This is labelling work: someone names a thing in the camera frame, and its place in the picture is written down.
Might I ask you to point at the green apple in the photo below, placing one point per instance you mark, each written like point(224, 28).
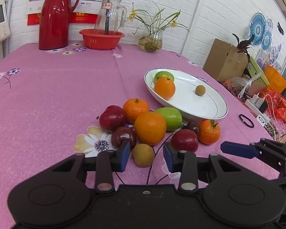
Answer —
point(172, 116)
point(161, 74)

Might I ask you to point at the large navel orange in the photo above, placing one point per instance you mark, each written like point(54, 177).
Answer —
point(150, 128)

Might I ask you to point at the pink floral tablecloth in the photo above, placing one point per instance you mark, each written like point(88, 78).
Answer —
point(48, 99)

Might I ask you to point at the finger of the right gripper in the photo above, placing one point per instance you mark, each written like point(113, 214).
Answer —
point(240, 150)

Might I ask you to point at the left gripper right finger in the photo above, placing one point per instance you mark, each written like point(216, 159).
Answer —
point(184, 162)

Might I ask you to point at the smooth orange with green stem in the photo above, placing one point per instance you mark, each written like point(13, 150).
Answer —
point(165, 87)

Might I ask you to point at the dark red leafy plant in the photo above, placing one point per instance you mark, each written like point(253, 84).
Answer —
point(243, 45)

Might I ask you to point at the glass pitcher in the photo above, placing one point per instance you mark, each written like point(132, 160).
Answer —
point(117, 15)

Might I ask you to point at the dark cherry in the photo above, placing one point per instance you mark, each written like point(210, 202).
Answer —
point(192, 126)
point(124, 134)

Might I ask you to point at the plastic bag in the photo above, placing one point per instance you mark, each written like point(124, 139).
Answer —
point(240, 84)

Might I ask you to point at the blue decorative wall plates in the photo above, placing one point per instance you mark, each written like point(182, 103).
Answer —
point(264, 39)

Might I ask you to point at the red plum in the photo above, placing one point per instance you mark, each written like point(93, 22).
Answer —
point(112, 118)
point(185, 139)

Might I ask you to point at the black stirrer in pitcher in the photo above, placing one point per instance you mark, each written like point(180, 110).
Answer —
point(107, 22)

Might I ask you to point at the tangerine with leaf stem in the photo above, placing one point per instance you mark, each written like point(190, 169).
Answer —
point(209, 131)

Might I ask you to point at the cardboard box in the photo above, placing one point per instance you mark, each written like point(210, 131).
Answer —
point(224, 61)

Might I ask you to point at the green apple front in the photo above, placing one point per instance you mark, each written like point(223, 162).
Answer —
point(161, 74)

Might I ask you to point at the glass vase with plant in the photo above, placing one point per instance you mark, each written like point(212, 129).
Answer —
point(153, 26)

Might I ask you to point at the red plastic basin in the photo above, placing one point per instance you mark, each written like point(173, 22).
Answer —
point(97, 40)

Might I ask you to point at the red thermos jug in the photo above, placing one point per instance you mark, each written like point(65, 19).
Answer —
point(54, 24)

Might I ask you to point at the white power strip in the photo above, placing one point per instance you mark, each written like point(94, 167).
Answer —
point(258, 107)

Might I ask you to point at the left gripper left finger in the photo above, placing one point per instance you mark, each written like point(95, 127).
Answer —
point(108, 162)

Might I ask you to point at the green yellow box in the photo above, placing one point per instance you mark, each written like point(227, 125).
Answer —
point(255, 71)

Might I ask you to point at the brown longan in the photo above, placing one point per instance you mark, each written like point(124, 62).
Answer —
point(200, 90)
point(143, 155)

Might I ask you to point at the green apple back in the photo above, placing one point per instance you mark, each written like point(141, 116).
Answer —
point(172, 116)

